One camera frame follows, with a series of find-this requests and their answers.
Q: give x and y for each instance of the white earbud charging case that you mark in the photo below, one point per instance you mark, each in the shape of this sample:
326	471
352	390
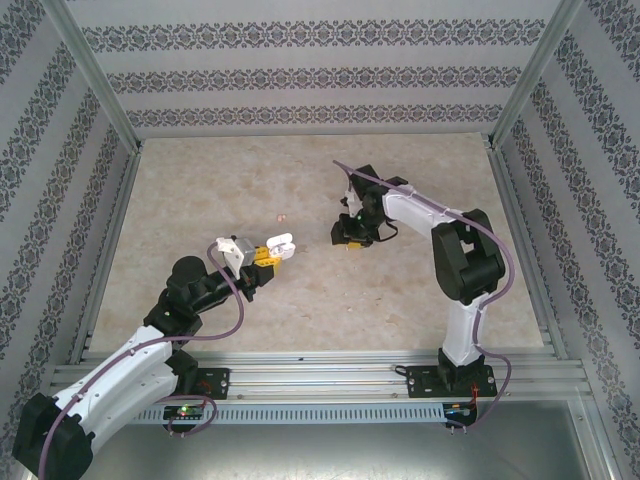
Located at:
286	249

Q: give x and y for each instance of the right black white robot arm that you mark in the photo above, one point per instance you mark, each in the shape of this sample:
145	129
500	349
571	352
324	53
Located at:
465	260

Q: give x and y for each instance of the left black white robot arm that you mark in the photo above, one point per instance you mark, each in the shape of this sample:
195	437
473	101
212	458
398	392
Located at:
125	365

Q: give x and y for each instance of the steel sheet panel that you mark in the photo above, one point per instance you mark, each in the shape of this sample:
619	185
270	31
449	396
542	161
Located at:
320	455

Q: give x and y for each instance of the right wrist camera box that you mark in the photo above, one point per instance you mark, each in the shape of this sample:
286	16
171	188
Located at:
354	202

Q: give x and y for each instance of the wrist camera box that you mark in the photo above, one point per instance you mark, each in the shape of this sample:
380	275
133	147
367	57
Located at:
235	255
354	202

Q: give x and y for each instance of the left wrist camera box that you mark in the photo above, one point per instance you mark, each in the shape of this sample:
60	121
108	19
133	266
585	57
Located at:
235	255

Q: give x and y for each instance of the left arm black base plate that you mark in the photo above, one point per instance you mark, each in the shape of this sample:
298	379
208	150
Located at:
220	382

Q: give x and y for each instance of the aluminium table side rail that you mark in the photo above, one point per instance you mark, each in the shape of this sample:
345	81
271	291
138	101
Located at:
107	250
530	250

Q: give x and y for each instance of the aluminium mounting rail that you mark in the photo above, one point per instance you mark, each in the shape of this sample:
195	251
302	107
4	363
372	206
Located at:
320	375

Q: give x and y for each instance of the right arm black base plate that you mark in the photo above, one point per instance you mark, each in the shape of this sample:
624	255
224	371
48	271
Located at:
420	382

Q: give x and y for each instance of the aluminium frame post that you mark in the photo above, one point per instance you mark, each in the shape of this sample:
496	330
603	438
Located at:
535	75
95	75

